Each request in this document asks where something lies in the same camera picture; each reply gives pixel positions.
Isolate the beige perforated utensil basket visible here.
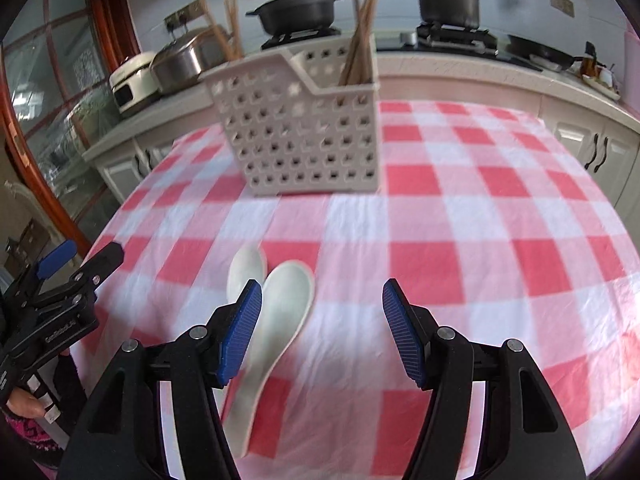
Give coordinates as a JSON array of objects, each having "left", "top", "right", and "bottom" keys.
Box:
[{"left": 198, "top": 37, "right": 382, "bottom": 197}]

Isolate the white kitchen counter cabinet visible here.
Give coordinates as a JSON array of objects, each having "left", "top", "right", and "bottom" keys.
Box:
[{"left": 82, "top": 52, "right": 640, "bottom": 201}]

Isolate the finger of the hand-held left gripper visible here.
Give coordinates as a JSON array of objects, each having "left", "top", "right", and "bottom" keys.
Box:
[
  {"left": 66, "top": 241, "right": 125, "bottom": 307},
  {"left": 5, "top": 239, "right": 79, "bottom": 307}
]

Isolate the black frying pan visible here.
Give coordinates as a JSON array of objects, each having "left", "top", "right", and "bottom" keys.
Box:
[{"left": 507, "top": 34, "right": 586, "bottom": 72}]

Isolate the row of wall power outlets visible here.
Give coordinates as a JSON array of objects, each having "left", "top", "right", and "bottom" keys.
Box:
[{"left": 165, "top": 1, "right": 208, "bottom": 29}]

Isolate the white small kitchen appliance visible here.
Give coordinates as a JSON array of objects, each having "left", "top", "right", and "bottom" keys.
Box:
[{"left": 109, "top": 51, "right": 162, "bottom": 116}]

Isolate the person's left hand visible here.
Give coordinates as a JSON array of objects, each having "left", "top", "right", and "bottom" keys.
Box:
[{"left": 5, "top": 389, "right": 44, "bottom": 419}]

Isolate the brown wooden chopstick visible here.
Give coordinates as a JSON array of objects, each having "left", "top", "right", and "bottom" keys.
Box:
[
  {"left": 345, "top": 0, "right": 373, "bottom": 85},
  {"left": 223, "top": 0, "right": 240, "bottom": 60},
  {"left": 340, "top": 0, "right": 385, "bottom": 86},
  {"left": 209, "top": 5, "right": 235, "bottom": 60},
  {"left": 346, "top": 0, "right": 362, "bottom": 83},
  {"left": 231, "top": 0, "right": 246, "bottom": 58},
  {"left": 339, "top": 0, "right": 378, "bottom": 86},
  {"left": 202, "top": 0, "right": 231, "bottom": 61}
]

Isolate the wide black lidded pot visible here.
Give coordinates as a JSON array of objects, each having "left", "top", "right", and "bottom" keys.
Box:
[{"left": 245, "top": 0, "right": 347, "bottom": 37}]

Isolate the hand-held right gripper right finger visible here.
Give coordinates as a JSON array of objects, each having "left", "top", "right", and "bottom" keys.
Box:
[{"left": 381, "top": 279, "right": 588, "bottom": 480}]

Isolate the white ceramic spoon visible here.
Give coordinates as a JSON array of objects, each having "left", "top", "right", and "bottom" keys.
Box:
[
  {"left": 225, "top": 259, "right": 317, "bottom": 459},
  {"left": 226, "top": 247, "right": 268, "bottom": 311}
]

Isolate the wooden framed glass door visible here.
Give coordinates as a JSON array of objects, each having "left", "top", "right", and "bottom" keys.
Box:
[{"left": 0, "top": 0, "right": 141, "bottom": 261}]

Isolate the white condiment tray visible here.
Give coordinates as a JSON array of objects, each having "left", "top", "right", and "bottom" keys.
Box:
[{"left": 582, "top": 72, "right": 622, "bottom": 101}]

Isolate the person's left forearm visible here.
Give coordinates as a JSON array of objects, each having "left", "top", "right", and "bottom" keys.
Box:
[{"left": 0, "top": 407, "right": 63, "bottom": 473}]

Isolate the black gas stove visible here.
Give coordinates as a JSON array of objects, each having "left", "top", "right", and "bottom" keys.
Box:
[{"left": 260, "top": 24, "right": 543, "bottom": 68}]

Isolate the silver electric cooker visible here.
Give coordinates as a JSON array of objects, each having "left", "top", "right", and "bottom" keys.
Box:
[{"left": 150, "top": 27, "right": 233, "bottom": 96}]

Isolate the red white checkered tablecloth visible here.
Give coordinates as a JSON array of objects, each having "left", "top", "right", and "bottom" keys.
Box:
[{"left": 70, "top": 100, "right": 640, "bottom": 480}]

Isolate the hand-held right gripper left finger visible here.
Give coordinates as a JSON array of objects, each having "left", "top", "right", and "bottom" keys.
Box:
[{"left": 56, "top": 279, "right": 264, "bottom": 480}]

